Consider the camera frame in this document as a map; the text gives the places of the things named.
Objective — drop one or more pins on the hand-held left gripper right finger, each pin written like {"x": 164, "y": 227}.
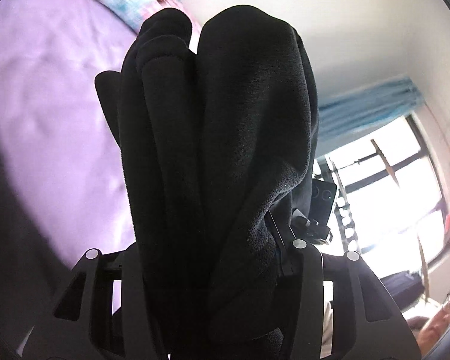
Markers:
{"x": 290, "y": 270}

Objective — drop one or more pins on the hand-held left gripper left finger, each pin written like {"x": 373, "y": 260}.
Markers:
{"x": 133, "y": 300}

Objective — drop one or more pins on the black fleece jacket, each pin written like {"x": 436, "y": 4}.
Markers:
{"x": 228, "y": 138}

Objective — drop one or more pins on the light blue curtain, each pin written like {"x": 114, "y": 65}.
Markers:
{"x": 367, "y": 108}

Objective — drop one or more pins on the purple bed blanket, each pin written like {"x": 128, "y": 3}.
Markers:
{"x": 41, "y": 63}

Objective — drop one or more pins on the black window frame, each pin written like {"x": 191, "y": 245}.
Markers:
{"x": 433, "y": 172}

